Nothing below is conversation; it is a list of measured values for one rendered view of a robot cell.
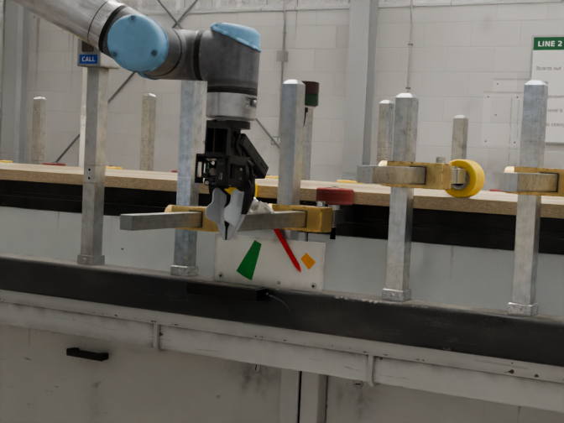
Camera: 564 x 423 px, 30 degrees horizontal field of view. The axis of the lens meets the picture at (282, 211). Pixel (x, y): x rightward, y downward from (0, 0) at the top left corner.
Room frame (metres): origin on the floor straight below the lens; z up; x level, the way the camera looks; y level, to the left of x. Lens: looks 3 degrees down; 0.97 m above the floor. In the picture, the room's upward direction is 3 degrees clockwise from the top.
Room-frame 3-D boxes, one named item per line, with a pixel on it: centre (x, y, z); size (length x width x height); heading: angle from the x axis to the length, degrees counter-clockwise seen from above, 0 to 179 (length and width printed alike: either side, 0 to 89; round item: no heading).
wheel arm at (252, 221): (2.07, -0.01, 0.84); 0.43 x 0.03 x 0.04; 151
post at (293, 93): (2.16, -0.01, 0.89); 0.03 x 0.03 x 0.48; 61
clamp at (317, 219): (2.15, -0.03, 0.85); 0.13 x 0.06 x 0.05; 61
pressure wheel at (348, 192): (2.26, -0.11, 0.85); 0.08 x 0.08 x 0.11
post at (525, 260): (1.92, -0.45, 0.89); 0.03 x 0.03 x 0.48; 61
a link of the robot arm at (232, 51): (1.88, 0.10, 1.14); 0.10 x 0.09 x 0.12; 78
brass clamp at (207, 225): (2.27, 0.19, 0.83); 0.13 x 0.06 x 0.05; 61
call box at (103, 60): (2.41, 0.43, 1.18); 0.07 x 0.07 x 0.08; 61
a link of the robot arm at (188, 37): (1.89, 0.21, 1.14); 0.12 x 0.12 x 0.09; 78
